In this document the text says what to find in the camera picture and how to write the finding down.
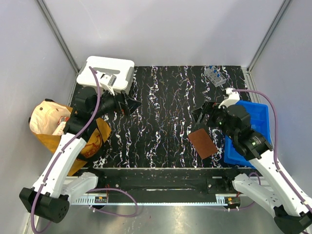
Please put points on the beige plastic bin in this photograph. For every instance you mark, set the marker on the beige plastic bin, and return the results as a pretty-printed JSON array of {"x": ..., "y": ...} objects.
[{"x": 126, "y": 90}]

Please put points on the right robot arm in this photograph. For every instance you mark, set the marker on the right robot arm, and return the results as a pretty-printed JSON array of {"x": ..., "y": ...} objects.
[{"x": 288, "y": 205}]

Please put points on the clear test tube rack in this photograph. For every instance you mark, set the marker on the clear test tube rack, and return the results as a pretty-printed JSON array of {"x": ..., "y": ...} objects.
[{"x": 209, "y": 73}]

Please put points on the white plastic lid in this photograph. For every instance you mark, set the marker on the white plastic lid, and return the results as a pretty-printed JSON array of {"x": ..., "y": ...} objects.
[{"x": 123, "y": 69}]

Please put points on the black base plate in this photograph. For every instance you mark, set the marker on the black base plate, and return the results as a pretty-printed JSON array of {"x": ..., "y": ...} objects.
[{"x": 206, "y": 180}]

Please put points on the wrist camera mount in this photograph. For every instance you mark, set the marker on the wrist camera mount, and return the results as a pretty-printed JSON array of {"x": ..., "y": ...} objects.
[
  {"x": 106, "y": 81},
  {"x": 231, "y": 99}
]

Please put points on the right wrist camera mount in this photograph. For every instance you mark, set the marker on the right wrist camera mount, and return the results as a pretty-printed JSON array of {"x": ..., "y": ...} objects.
[{"x": 231, "y": 99}]

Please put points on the cloth bag with items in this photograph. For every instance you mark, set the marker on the cloth bag with items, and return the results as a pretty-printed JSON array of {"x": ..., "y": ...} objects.
[{"x": 46, "y": 118}]

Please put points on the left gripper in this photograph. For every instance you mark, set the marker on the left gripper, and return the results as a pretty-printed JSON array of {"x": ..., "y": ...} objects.
[{"x": 129, "y": 106}]

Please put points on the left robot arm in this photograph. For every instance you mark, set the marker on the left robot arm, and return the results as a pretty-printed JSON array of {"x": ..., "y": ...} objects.
[{"x": 50, "y": 198}]

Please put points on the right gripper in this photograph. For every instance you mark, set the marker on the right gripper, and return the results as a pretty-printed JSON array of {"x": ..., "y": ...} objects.
[{"x": 209, "y": 107}]

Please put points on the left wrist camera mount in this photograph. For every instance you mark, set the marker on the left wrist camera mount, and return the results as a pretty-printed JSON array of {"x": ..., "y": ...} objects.
[{"x": 106, "y": 81}]

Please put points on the blue compartment tray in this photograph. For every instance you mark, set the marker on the blue compartment tray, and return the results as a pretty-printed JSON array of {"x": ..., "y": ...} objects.
[{"x": 259, "y": 114}]

